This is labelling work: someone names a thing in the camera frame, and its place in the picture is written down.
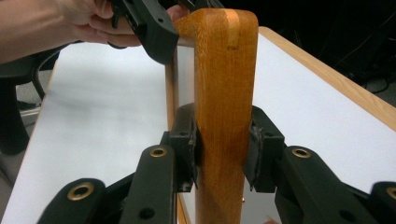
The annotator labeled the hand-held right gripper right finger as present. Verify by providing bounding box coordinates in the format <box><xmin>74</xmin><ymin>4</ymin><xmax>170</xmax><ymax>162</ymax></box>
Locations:
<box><xmin>242</xmin><ymin>105</ymin><xmax>286</xmax><ymax>194</ymax></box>

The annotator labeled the black office chair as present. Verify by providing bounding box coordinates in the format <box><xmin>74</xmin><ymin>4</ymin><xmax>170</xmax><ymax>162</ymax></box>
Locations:
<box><xmin>0</xmin><ymin>46</ymin><xmax>64</xmax><ymax>157</ymax></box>

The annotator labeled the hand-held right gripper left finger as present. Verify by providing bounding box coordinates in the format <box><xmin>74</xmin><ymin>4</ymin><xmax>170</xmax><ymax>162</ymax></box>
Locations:
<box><xmin>160</xmin><ymin>103</ymin><xmax>200</xmax><ymax>193</ymax></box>

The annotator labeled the black cable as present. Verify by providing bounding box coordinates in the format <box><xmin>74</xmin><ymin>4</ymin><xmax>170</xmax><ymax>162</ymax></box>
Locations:
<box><xmin>361</xmin><ymin>78</ymin><xmax>391</xmax><ymax>95</ymax></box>

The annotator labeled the wooden picture frame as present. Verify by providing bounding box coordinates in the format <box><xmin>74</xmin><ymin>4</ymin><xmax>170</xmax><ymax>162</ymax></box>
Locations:
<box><xmin>164</xmin><ymin>7</ymin><xmax>260</xmax><ymax>224</ymax></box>

